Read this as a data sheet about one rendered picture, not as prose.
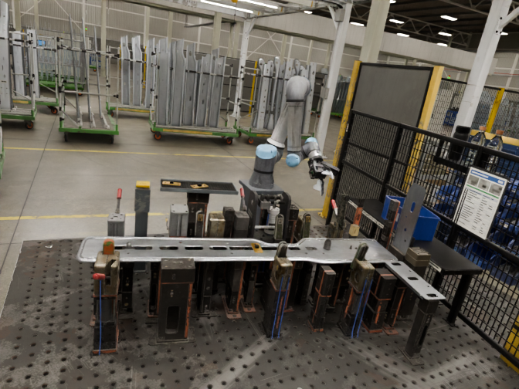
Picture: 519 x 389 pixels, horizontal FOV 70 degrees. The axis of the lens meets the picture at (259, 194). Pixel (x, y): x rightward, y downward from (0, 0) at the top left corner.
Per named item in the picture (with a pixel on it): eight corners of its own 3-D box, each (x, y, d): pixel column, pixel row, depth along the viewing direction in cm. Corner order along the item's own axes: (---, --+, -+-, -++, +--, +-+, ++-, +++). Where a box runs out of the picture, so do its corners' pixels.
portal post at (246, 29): (238, 120, 1269) (251, 15, 1165) (229, 115, 1346) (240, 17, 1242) (247, 120, 1284) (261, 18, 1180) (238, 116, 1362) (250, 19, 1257)
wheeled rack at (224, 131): (151, 140, 779) (156, 52, 723) (147, 130, 866) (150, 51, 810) (237, 146, 853) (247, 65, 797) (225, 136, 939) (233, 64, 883)
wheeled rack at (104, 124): (118, 145, 698) (120, 46, 642) (59, 143, 654) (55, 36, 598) (110, 126, 858) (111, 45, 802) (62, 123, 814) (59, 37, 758)
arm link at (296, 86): (304, 75, 189) (302, 168, 203) (307, 76, 199) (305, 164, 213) (282, 75, 192) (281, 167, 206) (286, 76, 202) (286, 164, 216)
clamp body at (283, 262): (264, 341, 151) (277, 267, 140) (256, 321, 162) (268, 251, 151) (285, 339, 153) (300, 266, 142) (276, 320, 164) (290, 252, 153)
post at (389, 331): (387, 335, 166) (404, 279, 156) (374, 319, 176) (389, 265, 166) (398, 334, 167) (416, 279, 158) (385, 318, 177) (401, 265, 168)
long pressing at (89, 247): (72, 266, 131) (72, 262, 130) (83, 238, 151) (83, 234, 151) (401, 263, 171) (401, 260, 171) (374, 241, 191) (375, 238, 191)
